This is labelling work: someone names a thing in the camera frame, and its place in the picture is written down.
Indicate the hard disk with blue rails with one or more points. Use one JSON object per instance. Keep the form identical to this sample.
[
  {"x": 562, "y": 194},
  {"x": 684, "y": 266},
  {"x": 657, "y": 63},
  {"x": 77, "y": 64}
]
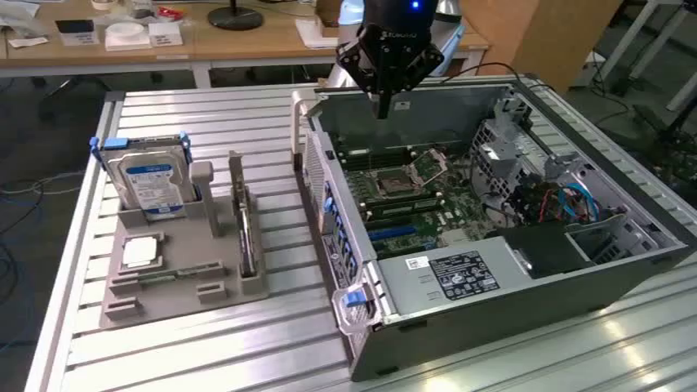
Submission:
[{"x": 149, "y": 179}]

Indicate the black round stand base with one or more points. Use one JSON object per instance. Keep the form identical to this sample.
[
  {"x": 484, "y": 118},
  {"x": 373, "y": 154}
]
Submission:
[{"x": 234, "y": 18}]

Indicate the black RAM slot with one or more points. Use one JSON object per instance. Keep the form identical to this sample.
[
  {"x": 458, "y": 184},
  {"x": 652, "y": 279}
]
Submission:
[
  {"x": 400, "y": 203},
  {"x": 405, "y": 211}
]

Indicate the white desk frame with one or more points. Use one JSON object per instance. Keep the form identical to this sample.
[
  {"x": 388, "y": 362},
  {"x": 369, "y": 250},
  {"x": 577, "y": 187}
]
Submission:
[{"x": 648, "y": 36}]

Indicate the grey open PC case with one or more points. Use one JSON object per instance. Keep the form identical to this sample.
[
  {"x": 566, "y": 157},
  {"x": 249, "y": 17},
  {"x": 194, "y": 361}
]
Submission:
[{"x": 489, "y": 326}]

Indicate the plain grey disk bay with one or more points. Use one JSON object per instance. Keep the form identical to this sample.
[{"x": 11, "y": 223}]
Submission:
[{"x": 609, "y": 237}]

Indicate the wooden cabinet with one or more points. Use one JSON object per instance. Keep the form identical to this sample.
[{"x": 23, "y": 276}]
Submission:
[{"x": 561, "y": 36}]

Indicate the blue case latch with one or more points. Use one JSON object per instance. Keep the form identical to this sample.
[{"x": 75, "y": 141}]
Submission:
[{"x": 353, "y": 296}]

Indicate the white paper card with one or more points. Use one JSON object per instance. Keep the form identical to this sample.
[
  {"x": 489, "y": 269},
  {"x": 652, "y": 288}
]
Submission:
[{"x": 27, "y": 41}]

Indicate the beige tape roll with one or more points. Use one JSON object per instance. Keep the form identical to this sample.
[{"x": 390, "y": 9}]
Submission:
[{"x": 103, "y": 4}]

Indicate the red packet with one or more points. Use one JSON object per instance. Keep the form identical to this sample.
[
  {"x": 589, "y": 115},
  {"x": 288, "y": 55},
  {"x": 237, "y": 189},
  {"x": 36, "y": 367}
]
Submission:
[{"x": 169, "y": 13}]

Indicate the green motherboard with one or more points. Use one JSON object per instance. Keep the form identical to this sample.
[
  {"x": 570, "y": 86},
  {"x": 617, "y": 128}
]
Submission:
[{"x": 462, "y": 204}]

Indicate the white paper stack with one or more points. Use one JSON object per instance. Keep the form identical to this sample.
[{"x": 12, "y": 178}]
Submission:
[{"x": 316, "y": 34}]

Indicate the metal socket cover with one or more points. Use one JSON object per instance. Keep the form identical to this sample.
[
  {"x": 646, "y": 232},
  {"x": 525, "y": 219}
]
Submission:
[{"x": 426, "y": 165}]

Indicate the silver CPU chip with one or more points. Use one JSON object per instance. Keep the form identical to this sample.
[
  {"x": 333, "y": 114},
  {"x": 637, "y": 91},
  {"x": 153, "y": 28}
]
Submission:
[{"x": 140, "y": 252}]

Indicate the perforated metal disk bay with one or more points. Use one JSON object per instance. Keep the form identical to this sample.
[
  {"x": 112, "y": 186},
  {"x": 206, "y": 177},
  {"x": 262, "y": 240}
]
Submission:
[{"x": 504, "y": 163}]

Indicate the green RAM stick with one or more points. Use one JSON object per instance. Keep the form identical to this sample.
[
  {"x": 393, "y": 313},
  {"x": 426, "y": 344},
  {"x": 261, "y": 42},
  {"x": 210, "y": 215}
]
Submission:
[{"x": 157, "y": 277}]

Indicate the wooden desk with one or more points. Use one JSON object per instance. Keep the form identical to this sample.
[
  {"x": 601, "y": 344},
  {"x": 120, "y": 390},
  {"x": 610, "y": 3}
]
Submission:
[{"x": 245, "y": 45}]

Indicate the grey printed parts rack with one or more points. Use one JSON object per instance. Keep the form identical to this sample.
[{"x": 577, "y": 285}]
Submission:
[{"x": 180, "y": 298}]

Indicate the grey power supply with label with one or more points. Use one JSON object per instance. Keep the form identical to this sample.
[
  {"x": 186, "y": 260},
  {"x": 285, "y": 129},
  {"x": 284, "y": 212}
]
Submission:
[{"x": 402, "y": 286}]

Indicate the black chair base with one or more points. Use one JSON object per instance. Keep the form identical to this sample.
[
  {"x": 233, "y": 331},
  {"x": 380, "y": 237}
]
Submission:
[{"x": 60, "y": 94}]

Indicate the white box with black top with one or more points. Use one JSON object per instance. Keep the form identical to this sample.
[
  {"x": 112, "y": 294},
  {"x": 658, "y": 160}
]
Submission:
[{"x": 77, "y": 32}]

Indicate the clear plastic bag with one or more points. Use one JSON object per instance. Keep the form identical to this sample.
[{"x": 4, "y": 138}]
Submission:
[{"x": 19, "y": 18}]

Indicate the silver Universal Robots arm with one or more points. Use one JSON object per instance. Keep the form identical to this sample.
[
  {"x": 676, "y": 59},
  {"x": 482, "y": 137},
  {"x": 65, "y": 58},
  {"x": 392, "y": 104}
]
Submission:
[{"x": 340, "y": 75}]

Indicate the plain white box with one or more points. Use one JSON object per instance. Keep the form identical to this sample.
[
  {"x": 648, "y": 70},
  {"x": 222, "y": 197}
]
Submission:
[{"x": 165, "y": 34}]

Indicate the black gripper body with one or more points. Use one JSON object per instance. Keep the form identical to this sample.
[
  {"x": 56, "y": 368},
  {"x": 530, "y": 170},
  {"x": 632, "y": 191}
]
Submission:
[{"x": 394, "y": 24}]

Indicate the graphics card with metal bracket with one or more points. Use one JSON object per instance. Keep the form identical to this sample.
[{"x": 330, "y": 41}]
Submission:
[{"x": 242, "y": 228}]

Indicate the blue expansion slot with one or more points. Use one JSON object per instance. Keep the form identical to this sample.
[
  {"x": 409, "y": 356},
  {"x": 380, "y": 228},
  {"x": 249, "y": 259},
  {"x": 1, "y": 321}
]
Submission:
[{"x": 394, "y": 234}]

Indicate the CPU socket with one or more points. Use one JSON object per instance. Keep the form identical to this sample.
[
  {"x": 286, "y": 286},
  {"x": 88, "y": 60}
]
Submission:
[{"x": 392, "y": 183}]

